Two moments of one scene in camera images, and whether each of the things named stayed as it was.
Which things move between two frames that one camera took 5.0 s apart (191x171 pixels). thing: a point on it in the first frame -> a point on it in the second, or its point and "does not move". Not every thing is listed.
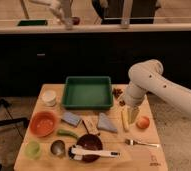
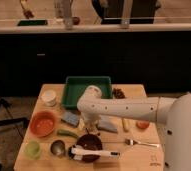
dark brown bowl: [91, 142] does not move
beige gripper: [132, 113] -> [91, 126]
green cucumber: [66, 132] does not move
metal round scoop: [58, 147] does not move
